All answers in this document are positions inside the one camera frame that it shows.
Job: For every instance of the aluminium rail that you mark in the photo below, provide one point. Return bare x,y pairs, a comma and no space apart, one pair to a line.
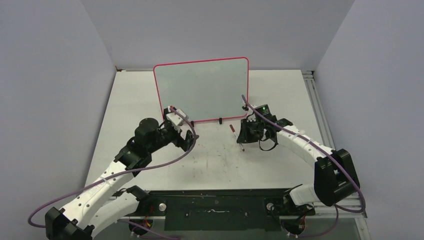
325,132
349,208

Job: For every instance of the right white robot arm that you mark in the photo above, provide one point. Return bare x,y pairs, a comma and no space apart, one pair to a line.
334,174

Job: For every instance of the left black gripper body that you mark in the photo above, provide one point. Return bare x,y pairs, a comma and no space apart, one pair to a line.
167,135

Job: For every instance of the pink framed whiteboard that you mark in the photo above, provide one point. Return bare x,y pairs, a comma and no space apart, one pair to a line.
205,90

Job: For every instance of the aluminium front rail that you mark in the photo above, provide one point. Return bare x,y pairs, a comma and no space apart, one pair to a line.
349,208

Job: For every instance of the white whiteboard marker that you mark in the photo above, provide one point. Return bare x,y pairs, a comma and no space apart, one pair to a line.
236,137

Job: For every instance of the aluminium right rail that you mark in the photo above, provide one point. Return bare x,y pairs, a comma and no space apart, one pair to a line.
325,132

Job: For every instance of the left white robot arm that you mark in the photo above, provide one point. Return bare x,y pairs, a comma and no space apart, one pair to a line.
90,212

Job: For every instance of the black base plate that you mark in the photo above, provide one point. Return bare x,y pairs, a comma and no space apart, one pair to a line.
225,210

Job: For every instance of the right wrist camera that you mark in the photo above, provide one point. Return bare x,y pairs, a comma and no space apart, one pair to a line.
250,115

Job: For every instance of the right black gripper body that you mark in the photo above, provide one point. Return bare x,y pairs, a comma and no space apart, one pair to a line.
252,130

